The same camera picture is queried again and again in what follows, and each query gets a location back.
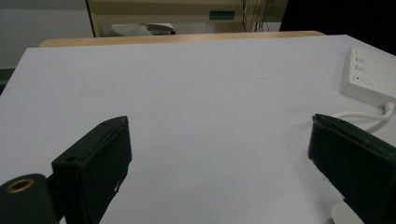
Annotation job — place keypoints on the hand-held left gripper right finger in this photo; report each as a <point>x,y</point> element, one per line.
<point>355,158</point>

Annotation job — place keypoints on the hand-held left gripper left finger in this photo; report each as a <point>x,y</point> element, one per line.
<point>93,168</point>

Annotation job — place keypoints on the white power strip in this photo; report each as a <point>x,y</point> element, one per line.
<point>370,76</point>

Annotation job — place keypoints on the white shoe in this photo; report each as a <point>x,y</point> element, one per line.
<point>143,29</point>

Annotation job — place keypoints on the beige wooden cabinet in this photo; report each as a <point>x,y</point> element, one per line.
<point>174,14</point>

